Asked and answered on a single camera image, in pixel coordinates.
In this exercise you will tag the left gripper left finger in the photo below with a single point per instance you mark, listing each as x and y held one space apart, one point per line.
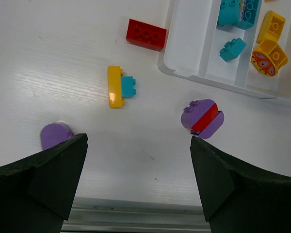
37 192

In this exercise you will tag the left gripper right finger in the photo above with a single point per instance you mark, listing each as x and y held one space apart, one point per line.
238 197

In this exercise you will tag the yellow butterfly lego brick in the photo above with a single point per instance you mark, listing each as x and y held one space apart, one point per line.
268 58

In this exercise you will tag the purple rounded lego brick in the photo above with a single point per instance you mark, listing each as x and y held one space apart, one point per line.
54 134

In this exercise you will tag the purple and red lego stack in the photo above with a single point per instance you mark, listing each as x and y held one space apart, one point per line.
202 118

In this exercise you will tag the white divided sorting tray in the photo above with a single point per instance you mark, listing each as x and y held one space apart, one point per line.
192 49

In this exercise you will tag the red rectangular lego brick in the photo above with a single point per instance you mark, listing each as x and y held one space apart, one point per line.
146 35

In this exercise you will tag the aluminium frame rail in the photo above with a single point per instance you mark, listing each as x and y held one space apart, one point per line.
117 216

